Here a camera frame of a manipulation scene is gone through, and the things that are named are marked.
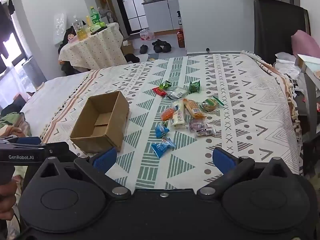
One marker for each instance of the pink pillow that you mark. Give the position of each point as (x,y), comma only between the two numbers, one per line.
(305,43)

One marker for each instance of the brown cardboard box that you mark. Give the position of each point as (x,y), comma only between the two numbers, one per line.
(110,140)

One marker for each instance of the black flat device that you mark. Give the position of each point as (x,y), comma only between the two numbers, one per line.
(100,31)

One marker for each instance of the dark spray bottle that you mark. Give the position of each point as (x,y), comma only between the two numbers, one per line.
(179,20)

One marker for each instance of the red snack packet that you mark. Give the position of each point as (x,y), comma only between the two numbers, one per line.
(159,91)

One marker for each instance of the clear bubble wrap panel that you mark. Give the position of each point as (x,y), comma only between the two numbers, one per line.
(60,27)

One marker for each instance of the brown bread packet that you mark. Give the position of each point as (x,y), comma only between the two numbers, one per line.
(193,108)

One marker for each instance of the pink water bottle pack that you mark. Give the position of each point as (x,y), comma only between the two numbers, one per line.
(147,35)

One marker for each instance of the grey storage unit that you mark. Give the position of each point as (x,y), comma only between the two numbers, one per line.
(32,72)

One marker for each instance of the hanging dark clothes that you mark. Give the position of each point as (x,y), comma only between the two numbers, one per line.
(10,6)

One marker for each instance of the sliding glass door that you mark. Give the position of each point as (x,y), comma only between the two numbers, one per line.
(132,7)

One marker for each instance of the purple snack packet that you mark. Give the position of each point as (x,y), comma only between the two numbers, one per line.
(196,125)

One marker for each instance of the white bed sheet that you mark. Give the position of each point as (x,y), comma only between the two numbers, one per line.
(50,97)

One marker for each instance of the black bag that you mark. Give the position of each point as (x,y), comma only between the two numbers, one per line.
(132,58)

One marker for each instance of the cartoon figurine pink box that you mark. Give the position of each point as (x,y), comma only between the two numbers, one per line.
(72,38)

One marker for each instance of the clear packet with black print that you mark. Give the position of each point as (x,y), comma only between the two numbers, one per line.
(177,92)

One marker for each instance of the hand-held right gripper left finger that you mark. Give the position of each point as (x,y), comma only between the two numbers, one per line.
(103,160)

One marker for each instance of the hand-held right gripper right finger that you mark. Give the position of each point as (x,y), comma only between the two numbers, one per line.
(223,161)

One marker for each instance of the green square snack packet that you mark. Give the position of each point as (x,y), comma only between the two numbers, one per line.
(194,87)

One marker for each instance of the person's left hand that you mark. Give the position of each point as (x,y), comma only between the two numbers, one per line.
(7,200)

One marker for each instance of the window with dark frame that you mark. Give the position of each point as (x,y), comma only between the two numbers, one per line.
(10,47)

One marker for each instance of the long white bread packet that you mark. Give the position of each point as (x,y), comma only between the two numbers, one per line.
(178,116)

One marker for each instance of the pile of clothes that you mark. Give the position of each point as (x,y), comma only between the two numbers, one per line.
(12,127)

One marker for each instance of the round table with dotted cloth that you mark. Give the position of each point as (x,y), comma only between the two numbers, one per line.
(95,50)

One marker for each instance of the small brown carton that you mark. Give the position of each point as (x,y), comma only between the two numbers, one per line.
(127,47)

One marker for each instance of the green pack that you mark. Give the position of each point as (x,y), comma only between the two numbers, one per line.
(98,26)

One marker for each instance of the black jacket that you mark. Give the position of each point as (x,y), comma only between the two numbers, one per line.
(63,43)

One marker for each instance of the green soda bottle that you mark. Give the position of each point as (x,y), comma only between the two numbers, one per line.
(95,17)

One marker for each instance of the large blue snack packet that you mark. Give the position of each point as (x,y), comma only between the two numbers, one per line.
(161,148)

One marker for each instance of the white crumpled cloth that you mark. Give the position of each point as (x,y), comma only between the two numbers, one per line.
(287,65)

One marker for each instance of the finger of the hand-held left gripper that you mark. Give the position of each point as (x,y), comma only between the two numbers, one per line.
(28,140)

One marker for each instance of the small desk fan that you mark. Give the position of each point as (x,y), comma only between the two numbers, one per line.
(106,13)

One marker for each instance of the grey kitchen cabinet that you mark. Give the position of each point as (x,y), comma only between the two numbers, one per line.
(160,15)

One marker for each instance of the orange snack packet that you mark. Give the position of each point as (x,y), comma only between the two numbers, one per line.
(167,113)

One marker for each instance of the white bedside table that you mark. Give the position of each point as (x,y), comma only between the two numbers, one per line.
(311,92)

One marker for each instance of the patterned blanket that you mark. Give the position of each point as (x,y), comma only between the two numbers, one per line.
(225,92)

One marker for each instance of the small blue snack packet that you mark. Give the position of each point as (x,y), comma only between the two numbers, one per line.
(160,131)

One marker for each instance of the small white snack packet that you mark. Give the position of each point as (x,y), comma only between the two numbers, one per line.
(206,131)

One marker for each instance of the black headboard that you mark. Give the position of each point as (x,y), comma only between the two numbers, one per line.
(277,30)

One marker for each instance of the red drink bottle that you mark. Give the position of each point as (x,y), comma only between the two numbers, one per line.
(181,40)

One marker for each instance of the clear bottle with yellow liquid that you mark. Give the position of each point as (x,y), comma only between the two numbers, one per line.
(80,31)

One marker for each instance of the round biscuit green packet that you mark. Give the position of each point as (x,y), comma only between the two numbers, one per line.
(210,104)

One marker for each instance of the small yellow bottle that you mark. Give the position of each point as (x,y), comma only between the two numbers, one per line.
(88,21)

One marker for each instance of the green twisted snack packet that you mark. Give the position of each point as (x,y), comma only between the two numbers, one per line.
(163,85)

